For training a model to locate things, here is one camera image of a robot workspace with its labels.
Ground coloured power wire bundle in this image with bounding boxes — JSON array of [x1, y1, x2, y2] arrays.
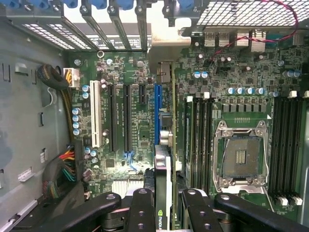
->
[[57, 142, 84, 184]]

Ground blue expansion slot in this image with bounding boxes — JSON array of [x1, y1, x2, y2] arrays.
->
[[154, 83, 163, 146]]

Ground short black expansion slot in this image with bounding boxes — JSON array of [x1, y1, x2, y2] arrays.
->
[[138, 84, 147, 105]]

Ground green motherboard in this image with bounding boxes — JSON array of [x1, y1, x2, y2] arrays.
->
[[69, 31, 309, 218]]

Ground white power connector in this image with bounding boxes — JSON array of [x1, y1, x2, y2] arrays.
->
[[63, 68, 80, 88]]

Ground white expansion slot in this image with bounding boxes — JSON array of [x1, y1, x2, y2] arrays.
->
[[89, 80, 101, 148]]

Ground long black expansion slot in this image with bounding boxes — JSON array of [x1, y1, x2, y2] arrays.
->
[[123, 84, 133, 153], [107, 84, 118, 153]]

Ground red twisted wire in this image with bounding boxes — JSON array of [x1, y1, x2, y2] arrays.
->
[[209, 0, 300, 61]]

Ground black RAM slot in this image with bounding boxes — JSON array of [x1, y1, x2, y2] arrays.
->
[[296, 93, 305, 206], [185, 95, 193, 191], [207, 95, 214, 191], [199, 95, 207, 191], [279, 93, 288, 206], [270, 93, 280, 206], [288, 93, 296, 206], [193, 95, 200, 191]]

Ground metal slot cover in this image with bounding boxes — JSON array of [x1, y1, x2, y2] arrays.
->
[[80, 0, 114, 51], [134, 0, 149, 51], [107, 0, 133, 51]]

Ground open grey PC case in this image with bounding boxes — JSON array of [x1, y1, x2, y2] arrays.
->
[[0, 0, 309, 232]]

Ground yellow power wires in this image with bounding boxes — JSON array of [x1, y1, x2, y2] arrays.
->
[[61, 87, 76, 143]]

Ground CPU socket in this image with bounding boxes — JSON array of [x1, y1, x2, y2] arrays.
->
[[213, 120, 269, 194]]

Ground grey power supply unit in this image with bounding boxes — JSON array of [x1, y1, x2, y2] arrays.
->
[[0, 18, 73, 213]]

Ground black sleeved cable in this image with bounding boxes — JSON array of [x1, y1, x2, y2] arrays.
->
[[37, 64, 70, 91]]

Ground silver finned heatsink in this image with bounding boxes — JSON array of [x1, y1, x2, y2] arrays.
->
[[112, 180, 146, 194]]

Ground rear port block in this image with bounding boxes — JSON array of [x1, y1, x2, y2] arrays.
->
[[202, 30, 266, 53]]

